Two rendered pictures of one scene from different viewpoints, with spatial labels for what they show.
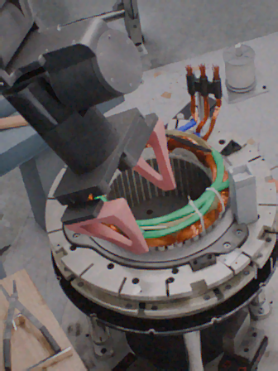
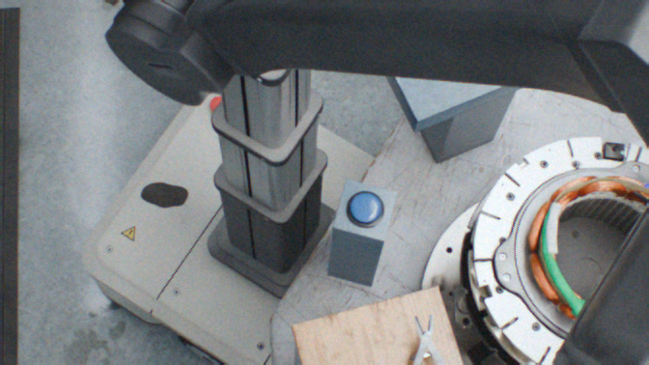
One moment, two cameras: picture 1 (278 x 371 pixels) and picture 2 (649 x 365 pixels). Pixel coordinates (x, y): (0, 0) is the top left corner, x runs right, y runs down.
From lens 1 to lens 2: 68 cm
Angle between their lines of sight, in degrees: 24
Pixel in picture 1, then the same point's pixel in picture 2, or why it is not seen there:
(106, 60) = not seen: outside the picture
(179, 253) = not seen: hidden behind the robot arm
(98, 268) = (522, 326)
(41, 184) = (450, 126)
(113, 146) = not seen: outside the picture
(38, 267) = (409, 184)
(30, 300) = (438, 330)
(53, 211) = (485, 233)
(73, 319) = (438, 269)
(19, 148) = (450, 110)
